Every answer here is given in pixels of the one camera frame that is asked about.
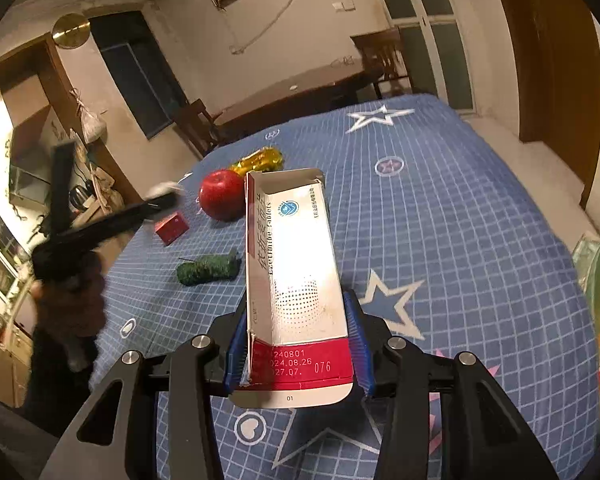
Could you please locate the white red medicine box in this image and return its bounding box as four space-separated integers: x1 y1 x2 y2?
228 167 355 409

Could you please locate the red apple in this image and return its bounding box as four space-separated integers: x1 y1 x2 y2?
199 170 246 222

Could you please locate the wall cable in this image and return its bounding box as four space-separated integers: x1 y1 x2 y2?
229 0 313 56

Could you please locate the blue star grid tablecloth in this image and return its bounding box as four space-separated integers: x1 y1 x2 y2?
87 92 600 480

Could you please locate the gold foil wrapper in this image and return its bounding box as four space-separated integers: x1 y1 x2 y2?
231 146 285 174

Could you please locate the gold wall clock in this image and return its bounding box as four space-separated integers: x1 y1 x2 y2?
51 12 92 50

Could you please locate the wooden chair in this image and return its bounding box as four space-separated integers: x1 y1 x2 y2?
172 99 222 159
351 27 412 99

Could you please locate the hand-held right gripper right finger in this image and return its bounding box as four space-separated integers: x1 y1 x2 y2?
344 290 563 480

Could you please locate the green scouring pad roll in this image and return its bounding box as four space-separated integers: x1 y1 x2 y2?
176 250 240 289

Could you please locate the white cloth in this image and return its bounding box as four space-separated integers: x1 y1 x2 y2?
146 180 182 200

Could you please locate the hanging white bag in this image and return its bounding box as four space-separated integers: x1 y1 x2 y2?
70 87 106 144

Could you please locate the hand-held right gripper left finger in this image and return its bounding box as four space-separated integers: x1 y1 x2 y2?
39 300 248 480

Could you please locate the dark wooden dining table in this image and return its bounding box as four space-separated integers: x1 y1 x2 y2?
214 65 381 137

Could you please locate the red cardboard box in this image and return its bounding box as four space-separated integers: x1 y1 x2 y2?
155 212 190 246

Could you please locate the brown wooden door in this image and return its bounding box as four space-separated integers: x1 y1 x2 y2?
485 0 600 211

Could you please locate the glass panel door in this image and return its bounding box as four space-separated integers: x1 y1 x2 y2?
365 0 476 112

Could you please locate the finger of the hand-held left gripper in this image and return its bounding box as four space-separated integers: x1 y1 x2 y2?
65 191 182 261
50 141 77 241

